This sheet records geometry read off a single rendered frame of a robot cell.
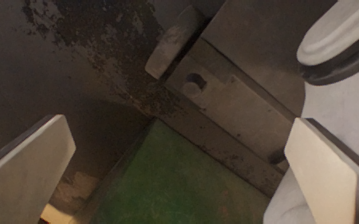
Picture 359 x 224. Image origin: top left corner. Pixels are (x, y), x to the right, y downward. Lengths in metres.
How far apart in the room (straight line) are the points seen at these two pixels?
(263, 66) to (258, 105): 0.09
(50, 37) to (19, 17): 0.14
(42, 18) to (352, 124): 0.89
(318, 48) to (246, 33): 0.17
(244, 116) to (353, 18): 0.29
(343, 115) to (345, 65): 0.07
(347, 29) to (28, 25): 0.92
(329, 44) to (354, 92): 0.07
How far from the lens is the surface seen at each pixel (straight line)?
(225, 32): 0.46
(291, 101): 0.53
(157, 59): 0.47
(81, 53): 0.83
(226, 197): 0.80
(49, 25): 0.89
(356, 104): 0.29
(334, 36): 0.33
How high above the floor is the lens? 0.62
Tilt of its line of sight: 55 degrees down
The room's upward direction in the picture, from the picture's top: 155 degrees counter-clockwise
